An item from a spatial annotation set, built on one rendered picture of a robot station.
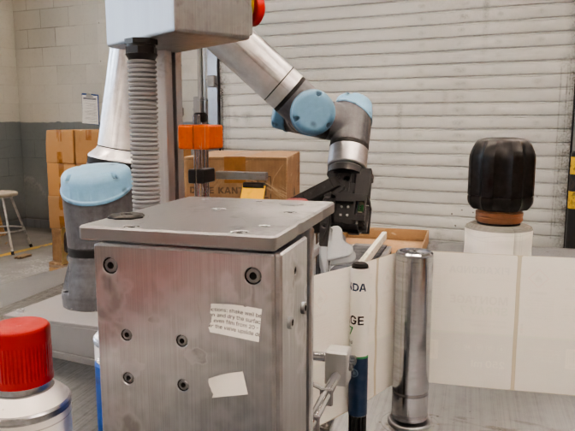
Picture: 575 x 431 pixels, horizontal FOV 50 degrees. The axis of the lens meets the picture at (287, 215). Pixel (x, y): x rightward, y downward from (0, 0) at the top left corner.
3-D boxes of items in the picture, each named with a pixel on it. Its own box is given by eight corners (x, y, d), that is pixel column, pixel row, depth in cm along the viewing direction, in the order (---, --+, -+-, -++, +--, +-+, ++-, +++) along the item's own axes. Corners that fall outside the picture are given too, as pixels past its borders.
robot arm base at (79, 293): (126, 313, 98) (121, 252, 97) (44, 310, 102) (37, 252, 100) (167, 287, 113) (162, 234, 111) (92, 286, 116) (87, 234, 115)
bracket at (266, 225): (275, 252, 29) (275, 233, 29) (75, 239, 32) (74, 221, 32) (334, 212, 42) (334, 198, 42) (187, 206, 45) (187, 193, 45)
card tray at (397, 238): (421, 263, 161) (421, 249, 161) (324, 257, 169) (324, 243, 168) (428, 242, 190) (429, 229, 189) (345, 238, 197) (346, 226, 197)
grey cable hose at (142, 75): (154, 237, 66) (147, 36, 63) (125, 235, 67) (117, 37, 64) (168, 232, 70) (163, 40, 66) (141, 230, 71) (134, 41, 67)
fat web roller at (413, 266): (429, 436, 63) (435, 256, 60) (384, 430, 64) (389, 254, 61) (432, 416, 67) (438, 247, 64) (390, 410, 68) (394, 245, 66)
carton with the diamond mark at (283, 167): (287, 274, 142) (287, 156, 138) (186, 271, 145) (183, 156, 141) (299, 247, 172) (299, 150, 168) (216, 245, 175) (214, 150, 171)
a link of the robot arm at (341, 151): (326, 140, 116) (333, 160, 123) (323, 162, 114) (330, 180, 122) (365, 140, 114) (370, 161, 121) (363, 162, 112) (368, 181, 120)
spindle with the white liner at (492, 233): (530, 375, 78) (544, 138, 74) (456, 367, 81) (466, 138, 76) (524, 350, 86) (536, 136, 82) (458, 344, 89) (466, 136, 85)
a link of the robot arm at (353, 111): (327, 105, 125) (367, 114, 126) (321, 153, 122) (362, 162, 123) (337, 85, 118) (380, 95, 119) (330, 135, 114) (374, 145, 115)
